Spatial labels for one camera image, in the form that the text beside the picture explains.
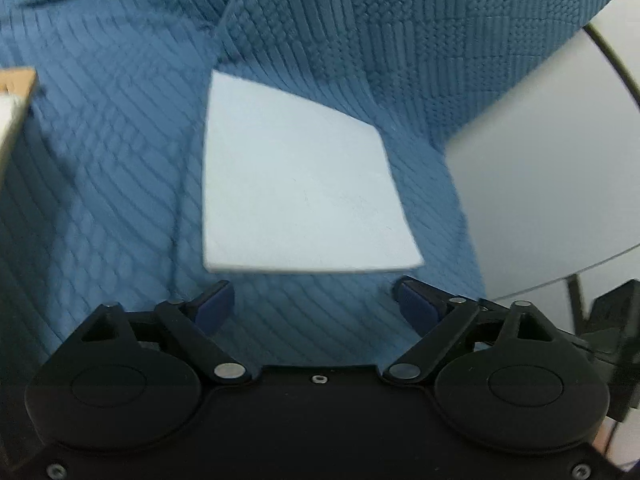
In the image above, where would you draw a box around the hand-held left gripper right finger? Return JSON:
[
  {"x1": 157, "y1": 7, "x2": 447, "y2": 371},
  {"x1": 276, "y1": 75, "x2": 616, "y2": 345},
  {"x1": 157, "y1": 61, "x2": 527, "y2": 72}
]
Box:
[{"x1": 382, "y1": 276, "x2": 561, "y2": 385}]

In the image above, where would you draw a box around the blue textured cover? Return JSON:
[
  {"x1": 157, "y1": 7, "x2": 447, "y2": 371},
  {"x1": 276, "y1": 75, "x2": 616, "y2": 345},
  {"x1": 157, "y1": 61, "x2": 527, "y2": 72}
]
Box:
[{"x1": 0, "y1": 0, "x2": 640, "y2": 368}]

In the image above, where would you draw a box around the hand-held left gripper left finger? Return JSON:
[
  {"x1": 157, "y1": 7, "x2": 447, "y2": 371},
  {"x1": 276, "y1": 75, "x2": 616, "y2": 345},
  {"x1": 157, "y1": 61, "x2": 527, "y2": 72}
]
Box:
[{"x1": 80, "y1": 280, "x2": 248, "y2": 385}]

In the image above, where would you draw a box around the plain white notebook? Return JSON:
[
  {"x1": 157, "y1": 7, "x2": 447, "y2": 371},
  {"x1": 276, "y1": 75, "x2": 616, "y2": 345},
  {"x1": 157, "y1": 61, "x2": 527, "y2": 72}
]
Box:
[{"x1": 201, "y1": 69, "x2": 426, "y2": 276}]

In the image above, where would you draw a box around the scenic cover notebook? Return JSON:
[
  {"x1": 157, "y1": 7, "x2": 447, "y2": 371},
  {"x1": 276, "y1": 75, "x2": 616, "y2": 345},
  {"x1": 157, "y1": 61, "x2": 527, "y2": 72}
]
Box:
[{"x1": 0, "y1": 92, "x2": 31, "y2": 181}]

